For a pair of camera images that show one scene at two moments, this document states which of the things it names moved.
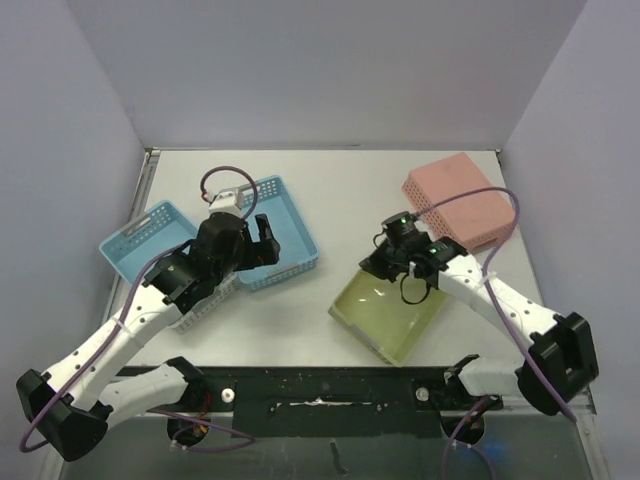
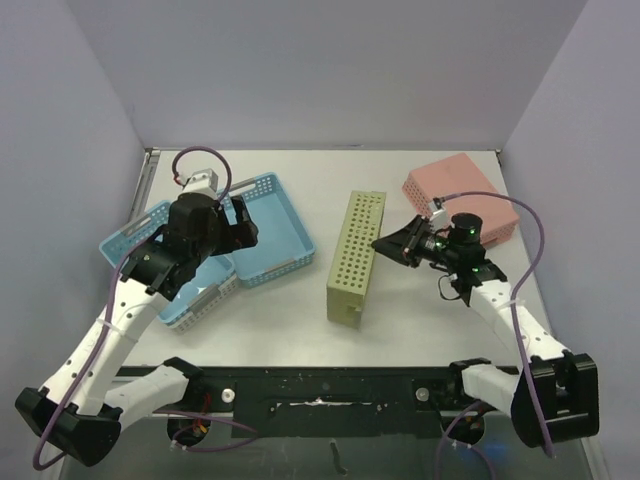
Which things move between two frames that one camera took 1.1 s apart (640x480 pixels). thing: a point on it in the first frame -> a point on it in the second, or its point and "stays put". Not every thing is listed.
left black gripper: (260, 253) -> (236, 236)
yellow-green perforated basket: (377, 312) -> (363, 221)
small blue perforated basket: (161, 231) stays put
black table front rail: (334, 401) stays put
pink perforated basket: (472, 221) stays put
